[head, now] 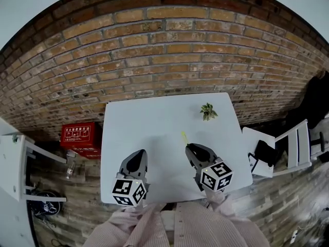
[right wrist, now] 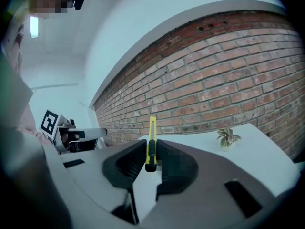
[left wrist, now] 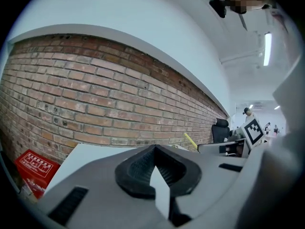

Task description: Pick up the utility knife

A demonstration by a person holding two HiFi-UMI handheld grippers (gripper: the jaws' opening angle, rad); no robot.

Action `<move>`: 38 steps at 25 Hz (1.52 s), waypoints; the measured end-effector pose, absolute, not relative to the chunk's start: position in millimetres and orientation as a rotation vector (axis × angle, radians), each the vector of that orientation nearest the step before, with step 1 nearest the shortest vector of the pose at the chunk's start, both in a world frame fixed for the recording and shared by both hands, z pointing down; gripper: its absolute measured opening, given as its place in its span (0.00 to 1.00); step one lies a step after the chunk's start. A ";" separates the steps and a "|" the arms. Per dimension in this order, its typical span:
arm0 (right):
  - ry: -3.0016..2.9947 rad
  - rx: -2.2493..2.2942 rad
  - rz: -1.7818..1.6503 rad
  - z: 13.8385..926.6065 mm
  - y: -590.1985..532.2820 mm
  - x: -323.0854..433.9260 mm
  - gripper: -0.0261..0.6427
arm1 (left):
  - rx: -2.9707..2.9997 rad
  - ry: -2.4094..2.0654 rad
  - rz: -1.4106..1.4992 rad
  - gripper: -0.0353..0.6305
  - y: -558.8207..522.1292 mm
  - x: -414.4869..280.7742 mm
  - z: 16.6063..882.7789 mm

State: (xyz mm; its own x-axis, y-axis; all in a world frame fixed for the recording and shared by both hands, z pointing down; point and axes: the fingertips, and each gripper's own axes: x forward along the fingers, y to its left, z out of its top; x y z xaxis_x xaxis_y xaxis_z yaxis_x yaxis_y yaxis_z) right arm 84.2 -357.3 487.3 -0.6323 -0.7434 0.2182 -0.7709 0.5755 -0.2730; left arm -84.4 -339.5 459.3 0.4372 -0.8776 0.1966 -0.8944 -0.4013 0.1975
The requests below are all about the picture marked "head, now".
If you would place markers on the white chair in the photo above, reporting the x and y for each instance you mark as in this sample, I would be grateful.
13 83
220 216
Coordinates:
295 148

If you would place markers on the white shelf unit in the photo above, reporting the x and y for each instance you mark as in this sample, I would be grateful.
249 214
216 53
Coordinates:
15 163

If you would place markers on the clear plastic bottle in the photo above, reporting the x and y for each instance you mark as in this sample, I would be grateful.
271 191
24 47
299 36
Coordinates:
70 170

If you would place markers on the black pouch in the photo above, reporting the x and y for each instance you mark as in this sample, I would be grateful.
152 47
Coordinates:
266 152

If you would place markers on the small green potted plant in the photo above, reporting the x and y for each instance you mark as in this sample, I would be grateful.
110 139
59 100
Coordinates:
207 111

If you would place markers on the person's left forearm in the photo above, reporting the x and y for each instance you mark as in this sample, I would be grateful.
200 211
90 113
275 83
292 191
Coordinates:
123 228

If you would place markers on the white black-edged notebook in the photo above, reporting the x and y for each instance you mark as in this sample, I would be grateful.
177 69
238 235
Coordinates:
253 163

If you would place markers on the person's right forearm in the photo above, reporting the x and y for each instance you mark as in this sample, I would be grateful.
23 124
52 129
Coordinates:
205 222

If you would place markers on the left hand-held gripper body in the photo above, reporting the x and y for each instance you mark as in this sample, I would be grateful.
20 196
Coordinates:
132 175

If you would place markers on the white power strip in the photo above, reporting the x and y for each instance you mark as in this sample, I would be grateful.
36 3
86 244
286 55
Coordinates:
294 237

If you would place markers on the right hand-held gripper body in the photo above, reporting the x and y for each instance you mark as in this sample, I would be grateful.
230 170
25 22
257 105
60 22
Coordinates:
205 161

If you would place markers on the red box with white print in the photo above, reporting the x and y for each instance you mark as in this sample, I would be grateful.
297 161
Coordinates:
79 140

